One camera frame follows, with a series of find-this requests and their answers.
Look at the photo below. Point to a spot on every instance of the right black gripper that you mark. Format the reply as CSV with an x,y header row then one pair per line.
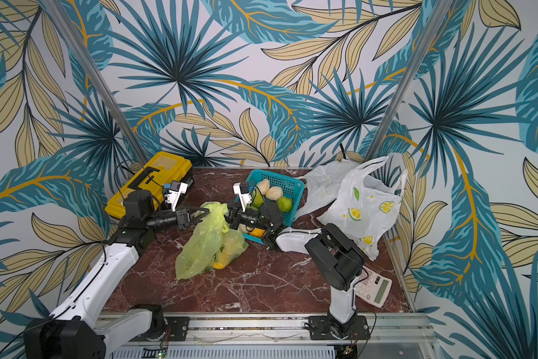
x,y
237,215

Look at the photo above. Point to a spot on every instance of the white pear back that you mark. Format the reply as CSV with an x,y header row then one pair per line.
x,y
263,186

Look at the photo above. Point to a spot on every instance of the white lemon print bag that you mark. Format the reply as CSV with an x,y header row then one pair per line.
x,y
365,208

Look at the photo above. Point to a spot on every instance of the yellow pear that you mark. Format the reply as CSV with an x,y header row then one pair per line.
x,y
222,260

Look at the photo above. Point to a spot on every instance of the yellow black toolbox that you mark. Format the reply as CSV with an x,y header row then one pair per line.
x,y
158,173

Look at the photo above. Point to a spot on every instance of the white pear round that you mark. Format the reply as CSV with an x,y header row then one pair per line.
x,y
274,193

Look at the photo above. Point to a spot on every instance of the right metal frame pole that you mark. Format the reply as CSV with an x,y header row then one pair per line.
x,y
430,31

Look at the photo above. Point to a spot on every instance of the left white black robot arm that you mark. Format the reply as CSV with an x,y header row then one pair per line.
x,y
70,331

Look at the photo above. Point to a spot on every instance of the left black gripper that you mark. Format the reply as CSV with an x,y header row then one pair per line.
x,y
183,218

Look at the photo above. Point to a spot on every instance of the plain white plastic bag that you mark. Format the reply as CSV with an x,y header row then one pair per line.
x,y
323,184

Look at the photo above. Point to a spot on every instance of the orange pear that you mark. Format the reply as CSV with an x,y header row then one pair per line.
x,y
257,233

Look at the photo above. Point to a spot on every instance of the green plastic bag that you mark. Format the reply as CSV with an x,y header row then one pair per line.
x,y
210,237

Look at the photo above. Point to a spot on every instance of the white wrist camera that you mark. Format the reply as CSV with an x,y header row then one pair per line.
x,y
241,189
172,192

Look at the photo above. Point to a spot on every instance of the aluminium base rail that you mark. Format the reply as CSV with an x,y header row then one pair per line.
x,y
270,335

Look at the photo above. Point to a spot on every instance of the teal plastic basket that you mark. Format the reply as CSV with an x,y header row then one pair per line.
x,y
266,205

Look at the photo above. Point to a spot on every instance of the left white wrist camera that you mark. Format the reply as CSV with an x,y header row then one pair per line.
x,y
172,192

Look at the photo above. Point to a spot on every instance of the left metal frame pole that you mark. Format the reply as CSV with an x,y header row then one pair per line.
x,y
63,23

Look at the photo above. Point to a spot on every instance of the green pear tall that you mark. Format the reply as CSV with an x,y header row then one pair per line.
x,y
257,198

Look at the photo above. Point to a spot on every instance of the metal frame pole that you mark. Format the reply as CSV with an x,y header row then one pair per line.
x,y
430,31
63,23

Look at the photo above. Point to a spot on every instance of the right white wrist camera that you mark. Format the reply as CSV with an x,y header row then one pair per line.
x,y
241,189

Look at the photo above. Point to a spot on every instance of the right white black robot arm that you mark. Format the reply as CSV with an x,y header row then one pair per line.
x,y
338,259

